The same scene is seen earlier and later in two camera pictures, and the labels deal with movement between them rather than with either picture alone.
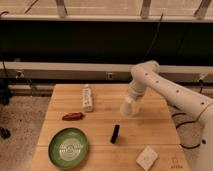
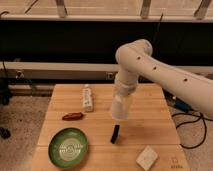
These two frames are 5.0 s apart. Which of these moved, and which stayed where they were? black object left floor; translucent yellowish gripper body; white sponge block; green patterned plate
Moved: translucent yellowish gripper body
Stayed: green patterned plate; black object left floor; white sponge block
